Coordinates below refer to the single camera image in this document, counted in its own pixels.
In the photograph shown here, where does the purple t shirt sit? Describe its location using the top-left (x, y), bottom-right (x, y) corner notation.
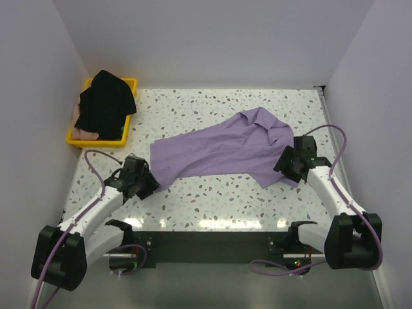
top-left (150, 107), bottom-right (294, 191)

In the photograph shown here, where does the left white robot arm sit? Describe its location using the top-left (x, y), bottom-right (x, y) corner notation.
top-left (31, 154), bottom-right (159, 291)

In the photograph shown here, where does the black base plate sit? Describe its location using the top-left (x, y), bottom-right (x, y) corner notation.
top-left (95, 230), bottom-right (324, 270)

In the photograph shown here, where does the black t shirt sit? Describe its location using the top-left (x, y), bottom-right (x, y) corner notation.
top-left (75, 70), bottom-right (136, 140)

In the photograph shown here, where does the pink t shirt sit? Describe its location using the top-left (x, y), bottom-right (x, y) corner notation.
top-left (71, 99), bottom-right (99, 140)

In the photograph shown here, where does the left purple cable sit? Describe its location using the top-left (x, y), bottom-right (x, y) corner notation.
top-left (30, 148), bottom-right (126, 309)

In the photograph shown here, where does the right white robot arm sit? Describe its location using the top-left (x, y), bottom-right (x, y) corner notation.
top-left (274, 136), bottom-right (383, 270)

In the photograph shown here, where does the yellow plastic bin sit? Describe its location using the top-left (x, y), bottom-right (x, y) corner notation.
top-left (66, 78), bottom-right (138, 149)

